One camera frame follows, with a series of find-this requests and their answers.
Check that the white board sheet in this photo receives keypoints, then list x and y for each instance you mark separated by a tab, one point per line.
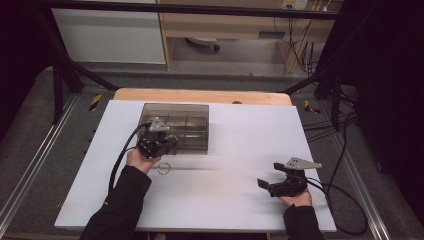
216	200

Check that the black horizontal frame bar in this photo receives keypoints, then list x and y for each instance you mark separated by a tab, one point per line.
200	10

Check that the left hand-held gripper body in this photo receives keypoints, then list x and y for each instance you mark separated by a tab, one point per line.
153	143

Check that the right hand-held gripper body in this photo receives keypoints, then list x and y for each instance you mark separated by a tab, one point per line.
290	185

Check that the dark curtain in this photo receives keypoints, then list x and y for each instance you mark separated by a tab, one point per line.
390	83
20	50

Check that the person's right hand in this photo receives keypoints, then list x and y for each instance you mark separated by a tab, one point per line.
298	200

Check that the person's left hand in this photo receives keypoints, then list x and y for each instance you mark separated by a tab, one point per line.
141	162

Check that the aluminium floor rail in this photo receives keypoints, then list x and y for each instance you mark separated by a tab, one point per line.
36	160
360	186

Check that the smoky transparent drawer box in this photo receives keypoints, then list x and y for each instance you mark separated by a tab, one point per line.
190	123

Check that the wooden table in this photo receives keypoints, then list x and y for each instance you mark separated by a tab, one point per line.
186	96

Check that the dark table grommet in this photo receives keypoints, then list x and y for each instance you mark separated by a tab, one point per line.
237	102

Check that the white wall socket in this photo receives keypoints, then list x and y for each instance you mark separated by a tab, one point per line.
295	4

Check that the light wooden desk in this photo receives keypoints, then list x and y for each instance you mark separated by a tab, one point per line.
233	26

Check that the office chair base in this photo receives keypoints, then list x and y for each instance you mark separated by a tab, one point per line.
203	41

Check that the black frame stand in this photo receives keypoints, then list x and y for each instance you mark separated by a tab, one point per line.
336	96
58	86

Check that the white cabinet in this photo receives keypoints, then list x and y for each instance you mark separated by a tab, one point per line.
110	36

